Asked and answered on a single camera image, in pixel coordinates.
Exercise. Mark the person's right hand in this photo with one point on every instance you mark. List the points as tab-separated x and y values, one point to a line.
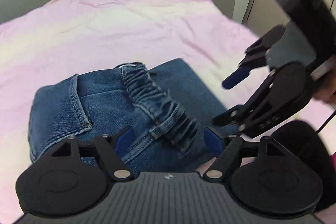
326	90

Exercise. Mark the blue denim pants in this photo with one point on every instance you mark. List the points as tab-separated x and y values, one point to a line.
105	106

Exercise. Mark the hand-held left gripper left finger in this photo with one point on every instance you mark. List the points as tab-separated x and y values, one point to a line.
125	138

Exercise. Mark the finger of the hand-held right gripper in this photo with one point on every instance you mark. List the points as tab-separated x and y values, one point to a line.
231	116
236	78

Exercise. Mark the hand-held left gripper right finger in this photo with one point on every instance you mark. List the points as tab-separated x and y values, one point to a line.
214	144

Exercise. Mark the pink floral blanket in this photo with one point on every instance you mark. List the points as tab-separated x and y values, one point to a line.
105	19

